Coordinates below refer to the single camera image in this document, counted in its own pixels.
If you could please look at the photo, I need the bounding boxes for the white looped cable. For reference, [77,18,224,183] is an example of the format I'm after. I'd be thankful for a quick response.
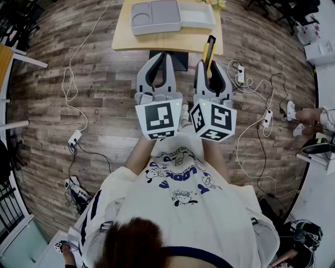
[226,60,299,199]

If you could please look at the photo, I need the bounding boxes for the white power strip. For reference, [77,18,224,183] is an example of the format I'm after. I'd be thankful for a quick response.
[262,109,274,129]
[68,129,83,146]

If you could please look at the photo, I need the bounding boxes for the white device with cables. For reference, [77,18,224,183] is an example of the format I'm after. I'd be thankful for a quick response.
[64,176,93,214]

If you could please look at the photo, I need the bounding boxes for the black equipment with cables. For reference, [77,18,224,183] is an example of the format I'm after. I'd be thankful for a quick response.
[284,219,325,264]

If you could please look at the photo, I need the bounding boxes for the white printed t-shirt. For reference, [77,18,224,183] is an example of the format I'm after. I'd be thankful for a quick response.
[68,130,281,268]

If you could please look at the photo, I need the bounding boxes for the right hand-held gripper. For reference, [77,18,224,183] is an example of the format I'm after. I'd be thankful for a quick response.
[189,59,238,143]

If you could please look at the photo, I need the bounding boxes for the white cardboard boxes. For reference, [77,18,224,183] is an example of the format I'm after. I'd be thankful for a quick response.
[297,14,335,66]

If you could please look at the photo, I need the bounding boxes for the white box with grey tray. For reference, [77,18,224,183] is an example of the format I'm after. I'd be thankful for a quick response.
[130,0,218,36]

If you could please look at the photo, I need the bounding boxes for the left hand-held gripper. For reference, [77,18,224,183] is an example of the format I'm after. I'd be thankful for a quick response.
[134,51,183,141]

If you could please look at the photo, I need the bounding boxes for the thin black cable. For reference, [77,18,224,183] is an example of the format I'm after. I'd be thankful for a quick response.
[255,72,288,199]

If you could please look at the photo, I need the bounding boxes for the black rounded device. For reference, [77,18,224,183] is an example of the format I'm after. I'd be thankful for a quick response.
[301,137,335,155]

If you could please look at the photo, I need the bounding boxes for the orange flowers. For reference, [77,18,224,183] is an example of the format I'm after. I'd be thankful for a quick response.
[198,0,227,10]

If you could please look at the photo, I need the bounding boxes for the person's white shoe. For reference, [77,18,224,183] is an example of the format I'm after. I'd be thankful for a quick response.
[286,100,297,122]
[292,123,306,139]
[178,104,194,129]

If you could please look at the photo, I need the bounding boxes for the long white cable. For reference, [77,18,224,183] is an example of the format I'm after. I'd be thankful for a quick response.
[61,0,116,134]

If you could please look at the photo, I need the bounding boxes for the black table base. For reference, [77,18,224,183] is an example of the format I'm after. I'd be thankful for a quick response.
[149,50,190,73]

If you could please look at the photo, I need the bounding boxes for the yellow utility knife small item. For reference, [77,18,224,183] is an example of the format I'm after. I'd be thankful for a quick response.
[202,35,217,76]

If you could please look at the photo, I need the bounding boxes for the black office chair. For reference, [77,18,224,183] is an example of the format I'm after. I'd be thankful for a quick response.
[244,0,320,36]

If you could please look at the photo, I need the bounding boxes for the wooden side table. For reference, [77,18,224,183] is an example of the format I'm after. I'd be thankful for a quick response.
[0,43,49,131]

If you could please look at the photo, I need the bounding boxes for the person's right forearm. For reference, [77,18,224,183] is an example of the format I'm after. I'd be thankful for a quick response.
[200,138,231,184]

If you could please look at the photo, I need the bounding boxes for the person's left forearm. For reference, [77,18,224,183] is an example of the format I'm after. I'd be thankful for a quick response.
[124,132,158,174]

